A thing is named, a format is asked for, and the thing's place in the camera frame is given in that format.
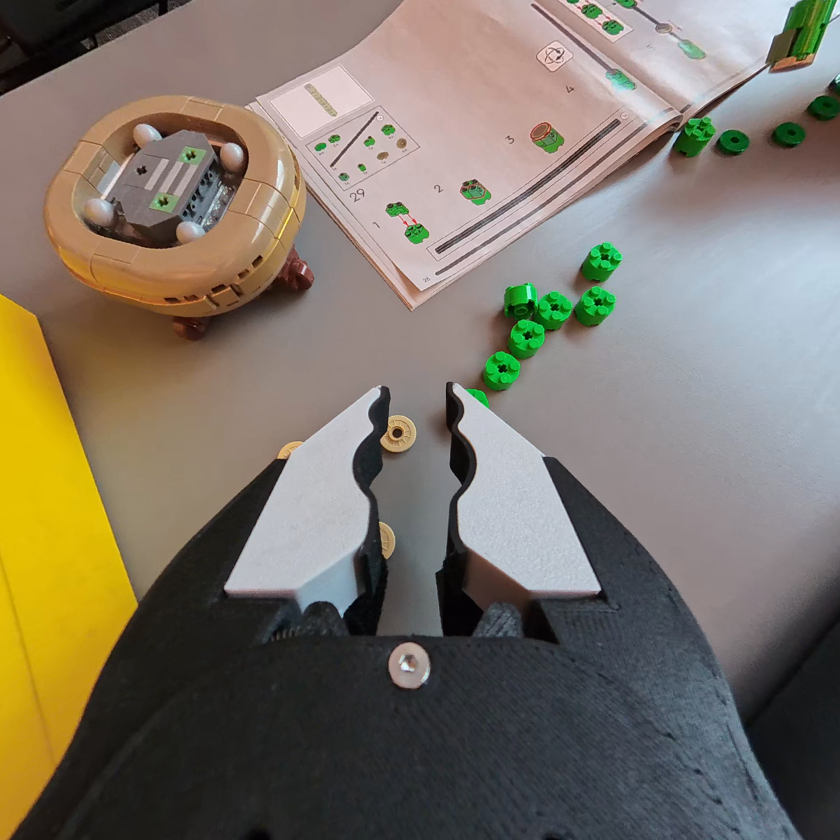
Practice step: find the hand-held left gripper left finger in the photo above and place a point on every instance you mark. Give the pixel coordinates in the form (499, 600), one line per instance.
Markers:
(308, 518)

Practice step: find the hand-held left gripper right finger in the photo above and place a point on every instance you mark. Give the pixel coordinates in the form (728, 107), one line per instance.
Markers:
(522, 518)

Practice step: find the green brick stack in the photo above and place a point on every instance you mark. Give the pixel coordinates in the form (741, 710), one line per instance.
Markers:
(804, 36)

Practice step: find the tan round toy plate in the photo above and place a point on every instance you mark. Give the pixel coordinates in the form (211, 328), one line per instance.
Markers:
(289, 450)
(401, 434)
(388, 540)

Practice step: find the pile of green round bricks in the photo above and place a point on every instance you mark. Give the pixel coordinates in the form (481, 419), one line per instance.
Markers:
(552, 310)

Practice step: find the yellow box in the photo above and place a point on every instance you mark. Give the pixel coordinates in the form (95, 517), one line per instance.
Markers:
(39, 525)

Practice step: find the tan brick-built pot model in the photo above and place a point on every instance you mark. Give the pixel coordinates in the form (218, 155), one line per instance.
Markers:
(262, 216)

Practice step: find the open instruction booklet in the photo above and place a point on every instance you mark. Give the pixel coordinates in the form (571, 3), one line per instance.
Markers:
(459, 118)

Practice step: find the green round toy brick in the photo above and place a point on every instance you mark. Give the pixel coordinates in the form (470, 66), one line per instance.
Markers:
(695, 136)

